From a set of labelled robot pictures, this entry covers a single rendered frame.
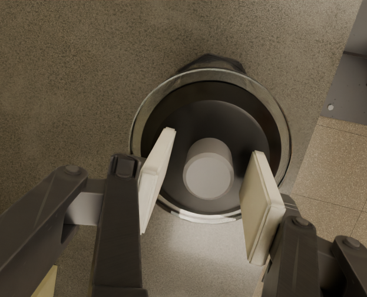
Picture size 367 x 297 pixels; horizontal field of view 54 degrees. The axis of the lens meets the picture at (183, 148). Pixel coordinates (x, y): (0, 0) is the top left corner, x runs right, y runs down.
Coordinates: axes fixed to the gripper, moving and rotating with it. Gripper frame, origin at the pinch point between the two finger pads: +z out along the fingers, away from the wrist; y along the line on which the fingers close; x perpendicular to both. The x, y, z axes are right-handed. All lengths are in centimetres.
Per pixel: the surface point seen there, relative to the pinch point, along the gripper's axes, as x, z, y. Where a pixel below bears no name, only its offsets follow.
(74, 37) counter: 2.4, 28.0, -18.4
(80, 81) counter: -2.8, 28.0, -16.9
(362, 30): 20, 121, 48
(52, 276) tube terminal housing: -32.1, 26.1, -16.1
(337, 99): -5, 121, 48
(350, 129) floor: -15, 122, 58
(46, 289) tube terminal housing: -33.4, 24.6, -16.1
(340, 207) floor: -48, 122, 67
